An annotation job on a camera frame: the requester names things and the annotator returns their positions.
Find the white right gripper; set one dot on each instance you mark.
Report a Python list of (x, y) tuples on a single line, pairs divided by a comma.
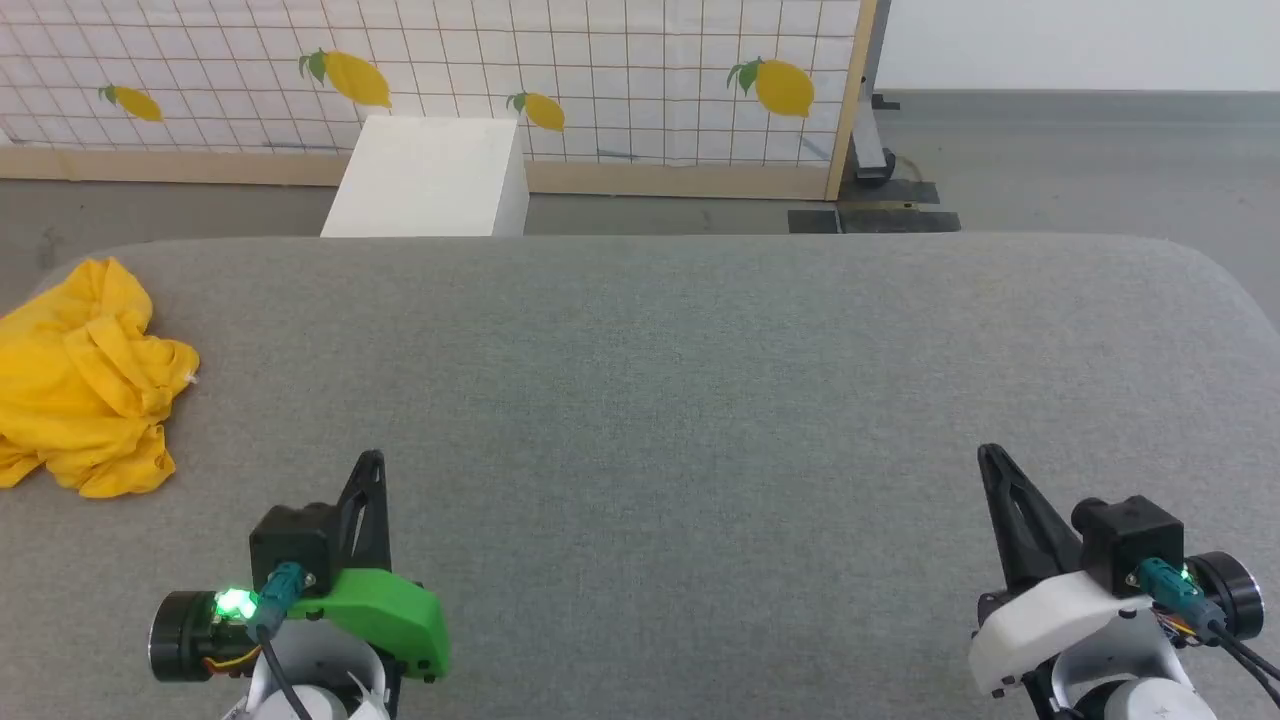
[(1055, 620)]

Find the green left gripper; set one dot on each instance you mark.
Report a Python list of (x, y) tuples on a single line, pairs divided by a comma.
[(385, 610)]

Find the yellow t-shirt garment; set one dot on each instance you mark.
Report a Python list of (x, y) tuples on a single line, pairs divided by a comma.
[(80, 390)]

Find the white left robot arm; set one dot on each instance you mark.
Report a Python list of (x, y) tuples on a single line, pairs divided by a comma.
[(320, 690)]

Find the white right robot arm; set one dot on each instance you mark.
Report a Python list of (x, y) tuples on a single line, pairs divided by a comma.
[(1120, 680)]

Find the black floor mat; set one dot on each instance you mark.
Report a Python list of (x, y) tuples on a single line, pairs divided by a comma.
[(880, 218)]

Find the white rectangular box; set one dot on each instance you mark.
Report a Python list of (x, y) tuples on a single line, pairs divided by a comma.
[(425, 175)]

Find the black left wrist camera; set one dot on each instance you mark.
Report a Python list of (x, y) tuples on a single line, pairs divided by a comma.
[(292, 545)]

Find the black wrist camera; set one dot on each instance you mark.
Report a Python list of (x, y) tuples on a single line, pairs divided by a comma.
[(1130, 540), (292, 545)]

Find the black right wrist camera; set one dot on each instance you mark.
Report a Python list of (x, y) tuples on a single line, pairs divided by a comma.
[(1130, 540)]

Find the grey metal stand post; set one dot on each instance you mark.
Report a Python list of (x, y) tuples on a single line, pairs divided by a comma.
[(873, 140)]

